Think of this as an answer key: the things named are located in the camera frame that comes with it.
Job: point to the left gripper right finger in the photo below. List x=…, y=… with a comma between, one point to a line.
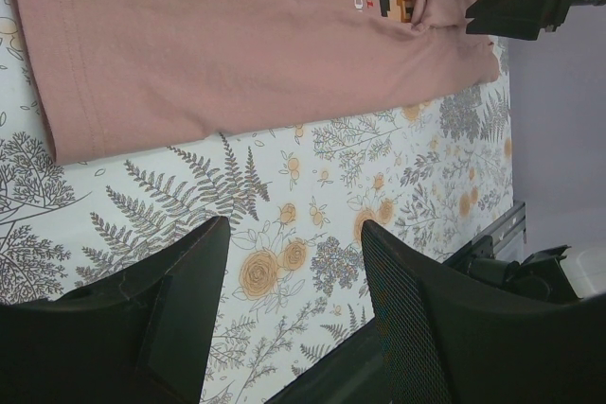
x=448, y=338

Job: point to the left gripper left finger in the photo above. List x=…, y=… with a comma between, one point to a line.
x=140, y=335

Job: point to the dusty pink printed t-shirt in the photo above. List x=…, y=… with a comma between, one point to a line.
x=120, y=76

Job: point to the floral patterned table mat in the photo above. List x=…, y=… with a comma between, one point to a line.
x=296, y=198

